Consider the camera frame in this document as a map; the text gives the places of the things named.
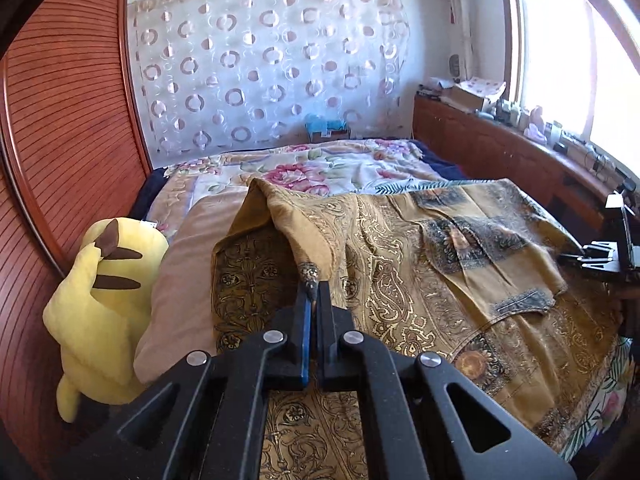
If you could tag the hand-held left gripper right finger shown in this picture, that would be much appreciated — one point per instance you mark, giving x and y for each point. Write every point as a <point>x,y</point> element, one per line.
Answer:
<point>327,332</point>

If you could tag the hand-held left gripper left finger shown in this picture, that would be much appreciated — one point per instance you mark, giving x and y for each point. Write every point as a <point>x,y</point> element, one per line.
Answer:
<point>302,332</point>

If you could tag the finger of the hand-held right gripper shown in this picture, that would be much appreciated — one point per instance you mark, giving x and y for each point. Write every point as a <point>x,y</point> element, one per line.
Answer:
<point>597,249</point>
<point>585,262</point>

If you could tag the golden patterned garment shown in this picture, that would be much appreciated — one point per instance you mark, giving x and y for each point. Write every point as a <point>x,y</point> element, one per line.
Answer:
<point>425,270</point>

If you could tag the pink pillow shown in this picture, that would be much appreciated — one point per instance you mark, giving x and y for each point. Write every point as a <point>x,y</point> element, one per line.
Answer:
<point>185,270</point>

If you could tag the low wooden cabinet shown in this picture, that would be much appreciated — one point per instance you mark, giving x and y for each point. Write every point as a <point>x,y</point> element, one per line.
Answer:
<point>500,145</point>

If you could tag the floral quilt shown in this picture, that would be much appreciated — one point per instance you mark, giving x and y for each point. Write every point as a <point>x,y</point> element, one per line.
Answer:
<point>310,167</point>

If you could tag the palm leaf printed bedsheet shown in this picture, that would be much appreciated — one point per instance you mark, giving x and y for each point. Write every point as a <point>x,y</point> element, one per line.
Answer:
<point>415,187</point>

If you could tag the brown box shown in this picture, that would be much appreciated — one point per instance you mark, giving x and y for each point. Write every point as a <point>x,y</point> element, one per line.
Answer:
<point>332,135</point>

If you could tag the wooden framed window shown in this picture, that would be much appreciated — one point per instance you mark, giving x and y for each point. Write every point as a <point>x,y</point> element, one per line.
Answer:
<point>565,50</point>

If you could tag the cardboard box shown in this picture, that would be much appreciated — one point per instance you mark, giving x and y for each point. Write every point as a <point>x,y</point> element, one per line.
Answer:
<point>462,99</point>

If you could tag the yellow plush toy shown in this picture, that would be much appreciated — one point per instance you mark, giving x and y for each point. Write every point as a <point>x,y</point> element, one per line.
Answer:
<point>100,300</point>

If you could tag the blue toy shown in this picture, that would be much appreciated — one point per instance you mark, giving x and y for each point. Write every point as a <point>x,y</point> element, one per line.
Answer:
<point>322,124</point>

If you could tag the grey round object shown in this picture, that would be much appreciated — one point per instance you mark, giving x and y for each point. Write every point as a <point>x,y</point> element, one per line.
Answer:
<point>455,62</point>

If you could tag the circle-patterned sheer curtain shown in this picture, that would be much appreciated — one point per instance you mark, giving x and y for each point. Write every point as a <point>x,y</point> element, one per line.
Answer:
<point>260,65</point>

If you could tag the patterned window curtain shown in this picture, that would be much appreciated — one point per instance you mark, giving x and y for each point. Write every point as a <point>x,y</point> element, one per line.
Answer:
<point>457,15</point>

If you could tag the wooden louvered wardrobe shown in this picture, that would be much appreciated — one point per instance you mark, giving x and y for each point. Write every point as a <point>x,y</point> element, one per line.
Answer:
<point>55,160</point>

